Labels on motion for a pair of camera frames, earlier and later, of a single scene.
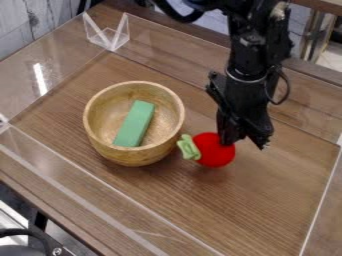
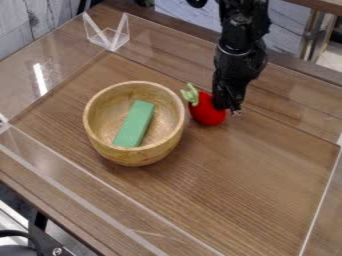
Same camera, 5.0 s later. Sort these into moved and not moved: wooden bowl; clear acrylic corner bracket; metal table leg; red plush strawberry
Moved: red plush strawberry
Not moved: clear acrylic corner bracket; metal table leg; wooden bowl
